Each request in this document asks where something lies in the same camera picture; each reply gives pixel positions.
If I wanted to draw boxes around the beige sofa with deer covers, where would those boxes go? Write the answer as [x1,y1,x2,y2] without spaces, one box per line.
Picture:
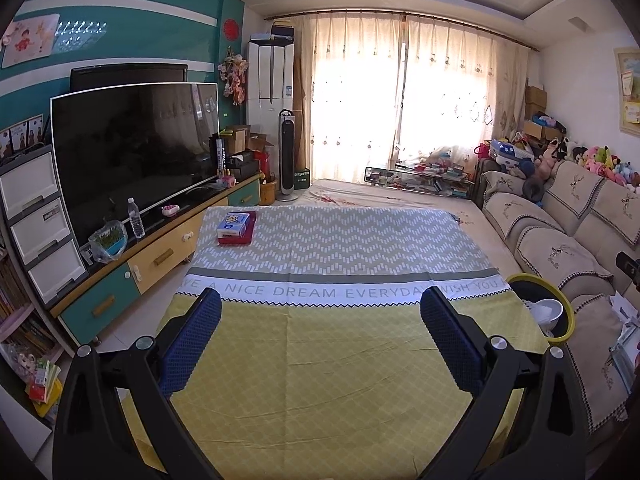
[475,160,640,436]

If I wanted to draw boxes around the cream paper bowl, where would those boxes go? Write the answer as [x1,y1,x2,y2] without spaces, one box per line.
[530,299,563,333]

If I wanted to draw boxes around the flat red box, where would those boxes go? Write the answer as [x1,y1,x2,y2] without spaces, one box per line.
[216,211,257,246]

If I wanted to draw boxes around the heap of boxes on cabinet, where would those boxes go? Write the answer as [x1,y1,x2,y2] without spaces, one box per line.
[210,125,273,181]

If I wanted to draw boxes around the stack of cardboard boxes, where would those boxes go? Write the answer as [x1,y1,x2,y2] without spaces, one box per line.
[522,85,566,141]

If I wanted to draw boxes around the large curved television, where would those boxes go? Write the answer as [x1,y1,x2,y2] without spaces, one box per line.
[50,82,221,248]

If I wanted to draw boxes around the pile of plush toys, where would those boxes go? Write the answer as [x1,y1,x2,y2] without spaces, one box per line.
[537,135,640,186]

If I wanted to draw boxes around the yellow rim black trash bin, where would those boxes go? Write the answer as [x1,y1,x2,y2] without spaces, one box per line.
[505,272,576,346]

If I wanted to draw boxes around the white tower fan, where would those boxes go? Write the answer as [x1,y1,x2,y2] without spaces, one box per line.
[277,109,300,202]

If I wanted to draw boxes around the teal yellow television cabinet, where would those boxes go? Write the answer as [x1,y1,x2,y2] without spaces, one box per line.
[50,172,263,346]

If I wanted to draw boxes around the blue card box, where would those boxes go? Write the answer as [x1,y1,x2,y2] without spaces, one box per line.
[217,212,251,237]

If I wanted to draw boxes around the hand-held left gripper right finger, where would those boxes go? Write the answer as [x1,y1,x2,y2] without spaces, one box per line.
[420,287,591,480]

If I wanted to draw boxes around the glass coffee table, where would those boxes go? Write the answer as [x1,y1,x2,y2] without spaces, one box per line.
[364,162,473,193]

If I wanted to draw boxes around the hanging artificial flowers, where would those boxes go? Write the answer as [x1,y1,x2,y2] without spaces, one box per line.
[218,47,249,106]

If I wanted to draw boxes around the row of photo cards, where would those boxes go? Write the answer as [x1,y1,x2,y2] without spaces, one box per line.
[0,115,46,161]

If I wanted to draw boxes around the framed wall picture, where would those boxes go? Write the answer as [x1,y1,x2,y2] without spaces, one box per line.
[614,47,640,136]

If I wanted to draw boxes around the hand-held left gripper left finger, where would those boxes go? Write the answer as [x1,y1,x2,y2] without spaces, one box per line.
[52,287,223,480]

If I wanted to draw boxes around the plastic bag with green plant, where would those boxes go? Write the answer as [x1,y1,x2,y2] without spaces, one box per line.
[89,220,128,264]

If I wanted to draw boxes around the cartoon wall poster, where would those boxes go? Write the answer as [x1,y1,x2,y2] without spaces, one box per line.
[1,14,61,68]

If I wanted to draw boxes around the yellow grey patterned tablecloth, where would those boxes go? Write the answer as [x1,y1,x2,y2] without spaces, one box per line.
[120,205,551,480]

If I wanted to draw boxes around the sheer beige curtain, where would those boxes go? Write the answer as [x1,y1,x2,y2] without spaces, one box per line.
[292,12,407,181]
[404,15,528,171]

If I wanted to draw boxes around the clear water bottle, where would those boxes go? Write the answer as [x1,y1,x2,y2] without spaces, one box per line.
[126,197,146,239]

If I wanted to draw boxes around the brown curtain rod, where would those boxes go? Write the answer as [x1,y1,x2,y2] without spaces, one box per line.
[265,9,538,52]

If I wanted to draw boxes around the blue star plush toy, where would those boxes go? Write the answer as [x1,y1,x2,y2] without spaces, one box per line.
[489,139,523,166]

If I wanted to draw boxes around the white standing air conditioner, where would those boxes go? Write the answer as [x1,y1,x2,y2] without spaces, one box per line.
[246,40,295,128]

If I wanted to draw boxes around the row of books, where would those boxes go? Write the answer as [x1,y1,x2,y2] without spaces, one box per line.
[0,250,66,411]

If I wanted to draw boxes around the white plastic drawer unit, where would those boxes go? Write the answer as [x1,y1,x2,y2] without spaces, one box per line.
[0,145,88,308]

